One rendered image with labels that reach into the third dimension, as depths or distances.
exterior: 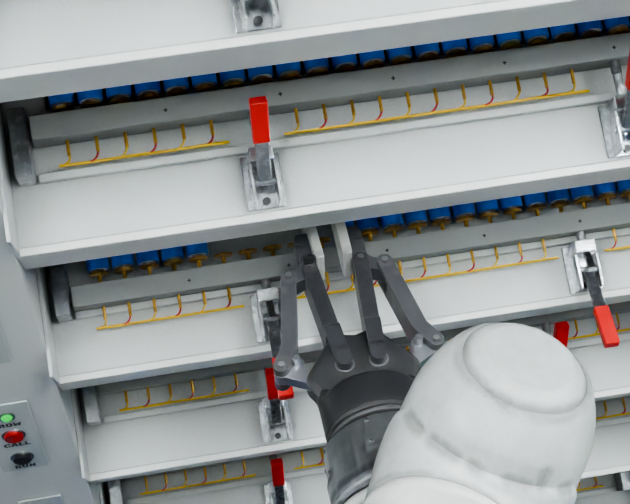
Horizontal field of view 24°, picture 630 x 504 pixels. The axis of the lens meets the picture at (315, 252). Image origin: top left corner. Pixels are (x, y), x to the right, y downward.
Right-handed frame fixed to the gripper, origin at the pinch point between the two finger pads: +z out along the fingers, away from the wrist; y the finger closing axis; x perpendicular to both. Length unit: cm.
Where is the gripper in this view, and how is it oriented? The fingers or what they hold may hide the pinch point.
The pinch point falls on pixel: (325, 234)
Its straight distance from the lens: 116.5
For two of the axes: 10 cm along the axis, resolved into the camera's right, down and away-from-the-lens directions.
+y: -9.8, 1.6, -1.0
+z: -1.9, -7.3, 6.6
